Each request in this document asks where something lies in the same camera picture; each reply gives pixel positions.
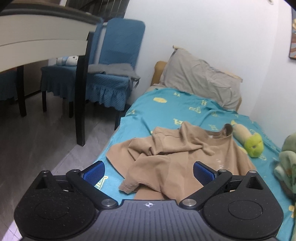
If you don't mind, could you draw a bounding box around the tan printed t-shirt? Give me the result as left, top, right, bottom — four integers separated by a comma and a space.
106, 121, 256, 202

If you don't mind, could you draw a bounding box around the green beige plush toy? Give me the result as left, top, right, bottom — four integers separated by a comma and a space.
231, 120, 264, 158

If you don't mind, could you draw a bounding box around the teal patterned bed sheet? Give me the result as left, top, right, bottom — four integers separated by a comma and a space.
96, 88, 295, 240

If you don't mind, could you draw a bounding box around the light green fleece blanket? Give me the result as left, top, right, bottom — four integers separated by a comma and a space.
274, 133, 295, 201

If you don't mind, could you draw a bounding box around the far blue covered chair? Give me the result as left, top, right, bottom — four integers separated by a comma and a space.
40, 18, 105, 117

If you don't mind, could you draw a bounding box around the blue covered chair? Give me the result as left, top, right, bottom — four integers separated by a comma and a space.
40, 18, 105, 117
86, 18, 145, 128

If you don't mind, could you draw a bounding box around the grey pillow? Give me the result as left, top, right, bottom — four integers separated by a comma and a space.
155, 48, 241, 110

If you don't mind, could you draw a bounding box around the grey folded cloth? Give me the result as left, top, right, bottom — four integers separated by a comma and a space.
88, 63, 140, 88

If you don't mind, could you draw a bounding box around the white blue plush toy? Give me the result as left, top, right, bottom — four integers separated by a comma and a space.
56, 56, 78, 66

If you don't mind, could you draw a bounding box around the wooden bed headboard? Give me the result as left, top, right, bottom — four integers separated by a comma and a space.
150, 45, 243, 112

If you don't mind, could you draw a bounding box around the near blue covered chair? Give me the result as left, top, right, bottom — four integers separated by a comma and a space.
86, 18, 145, 128

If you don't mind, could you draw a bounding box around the white black dining table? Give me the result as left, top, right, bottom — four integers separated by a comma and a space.
1, 1, 103, 146

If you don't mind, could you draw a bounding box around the wall picture frame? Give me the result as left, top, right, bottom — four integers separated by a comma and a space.
289, 9, 296, 60

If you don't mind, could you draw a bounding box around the dark window frame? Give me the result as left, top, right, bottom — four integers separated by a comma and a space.
60, 0, 130, 22

